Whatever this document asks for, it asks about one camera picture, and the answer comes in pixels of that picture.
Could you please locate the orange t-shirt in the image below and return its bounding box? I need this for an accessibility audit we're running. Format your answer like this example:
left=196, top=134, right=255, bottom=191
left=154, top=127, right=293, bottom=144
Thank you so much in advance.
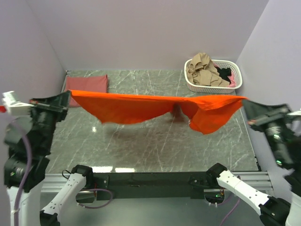
left=71, top=90, right=245, bottom=135

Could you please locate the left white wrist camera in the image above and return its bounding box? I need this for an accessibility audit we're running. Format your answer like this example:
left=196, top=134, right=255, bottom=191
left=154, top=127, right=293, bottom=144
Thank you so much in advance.
left=0, top=91, right=33, bottom=116

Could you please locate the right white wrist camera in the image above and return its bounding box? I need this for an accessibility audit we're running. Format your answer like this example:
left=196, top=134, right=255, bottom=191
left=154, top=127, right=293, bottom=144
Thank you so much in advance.
left=286, top=110, right=301, bottom=135

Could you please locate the beige crumpled t-shirt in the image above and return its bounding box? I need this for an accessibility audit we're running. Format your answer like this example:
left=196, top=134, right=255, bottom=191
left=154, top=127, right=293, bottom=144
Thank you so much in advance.
left=186, top=53, right=230, bottom=87

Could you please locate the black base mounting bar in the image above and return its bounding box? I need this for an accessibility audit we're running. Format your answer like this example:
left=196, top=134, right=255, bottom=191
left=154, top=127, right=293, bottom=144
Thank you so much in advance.
left=94, top=172, right=225, bottom=199

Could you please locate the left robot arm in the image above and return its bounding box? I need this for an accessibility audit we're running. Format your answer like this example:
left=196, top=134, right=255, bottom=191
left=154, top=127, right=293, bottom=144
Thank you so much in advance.
left=2, top=91, right=94, bottom=226

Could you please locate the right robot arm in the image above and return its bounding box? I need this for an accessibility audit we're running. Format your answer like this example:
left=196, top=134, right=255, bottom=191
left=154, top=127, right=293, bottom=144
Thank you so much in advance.
left=206, top=100, right=301, bottom=226

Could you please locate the folded pink t-shirt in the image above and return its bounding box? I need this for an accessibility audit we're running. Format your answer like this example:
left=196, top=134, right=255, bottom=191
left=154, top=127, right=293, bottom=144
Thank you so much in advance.
left=64, top=75, right=109, bottom=93

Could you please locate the pink garment in basket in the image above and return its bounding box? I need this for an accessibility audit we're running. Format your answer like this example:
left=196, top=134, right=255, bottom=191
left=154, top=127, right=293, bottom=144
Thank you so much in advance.
left=228, top=74, right=236, bottom=88

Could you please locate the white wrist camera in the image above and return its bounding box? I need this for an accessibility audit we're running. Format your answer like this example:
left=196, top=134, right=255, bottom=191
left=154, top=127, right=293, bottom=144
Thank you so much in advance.
left=0, top=91, right=33, bottom=116
left=286, top=110, right=301, bottom=135

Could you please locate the black garment in basket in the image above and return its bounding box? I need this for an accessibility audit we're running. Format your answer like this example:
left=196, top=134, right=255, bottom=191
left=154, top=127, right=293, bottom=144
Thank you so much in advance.
left=215, top=66, right=232, bottom=83

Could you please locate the white plastic laundry basket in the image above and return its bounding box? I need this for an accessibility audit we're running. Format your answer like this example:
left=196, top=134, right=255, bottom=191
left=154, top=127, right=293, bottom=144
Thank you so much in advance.
left=183, top=58, right=243, bottom=94

